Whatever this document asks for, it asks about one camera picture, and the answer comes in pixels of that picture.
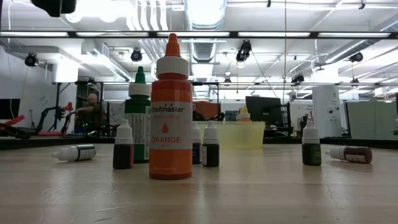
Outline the dark blue bottle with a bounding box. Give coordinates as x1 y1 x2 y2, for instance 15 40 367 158
51 144 97 162

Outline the large orange food colouring bottle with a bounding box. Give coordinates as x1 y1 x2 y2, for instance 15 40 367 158
149 32 193 180

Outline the small blue food colouring bottle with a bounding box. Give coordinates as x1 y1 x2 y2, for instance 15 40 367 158
192 121 202 165

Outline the small black food colouring bottle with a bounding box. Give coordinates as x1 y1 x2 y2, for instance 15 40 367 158
201 120 220 168

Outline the large green food colouring bottle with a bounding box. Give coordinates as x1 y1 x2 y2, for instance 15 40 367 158
124 65 152 164

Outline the small red food colouring bottle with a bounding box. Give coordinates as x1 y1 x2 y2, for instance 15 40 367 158
112 119 134 170

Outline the small green food colouring bottle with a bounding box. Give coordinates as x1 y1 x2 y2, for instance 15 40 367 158
302 119 322 166

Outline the small brown food colouring bottle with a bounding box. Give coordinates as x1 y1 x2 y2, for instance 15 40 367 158
325 145 373 164

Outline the orange partition panel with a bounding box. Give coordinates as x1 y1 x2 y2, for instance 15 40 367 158
192 101 221 122

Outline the yellow translucent plastic bin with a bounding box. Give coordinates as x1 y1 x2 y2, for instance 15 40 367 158
195 120 266 149

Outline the black computer monitor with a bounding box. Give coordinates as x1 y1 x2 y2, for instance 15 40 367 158
245 95 282 125

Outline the person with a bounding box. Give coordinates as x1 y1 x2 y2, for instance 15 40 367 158
74 93 102 131

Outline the white round column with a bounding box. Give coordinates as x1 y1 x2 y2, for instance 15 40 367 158
312 85 343 138

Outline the black metal rack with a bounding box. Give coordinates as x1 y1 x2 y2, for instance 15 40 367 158
55 81 105 138

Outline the black overhead frame beam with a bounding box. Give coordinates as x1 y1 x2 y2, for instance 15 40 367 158
0 30 398 39

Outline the black metal table frame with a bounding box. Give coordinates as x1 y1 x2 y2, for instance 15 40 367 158
0 136 398 151

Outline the green partition wall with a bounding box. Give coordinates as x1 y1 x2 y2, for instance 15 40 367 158
345 100 398 139

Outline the black wall screen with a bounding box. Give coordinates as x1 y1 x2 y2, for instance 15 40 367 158
0 98 21 121

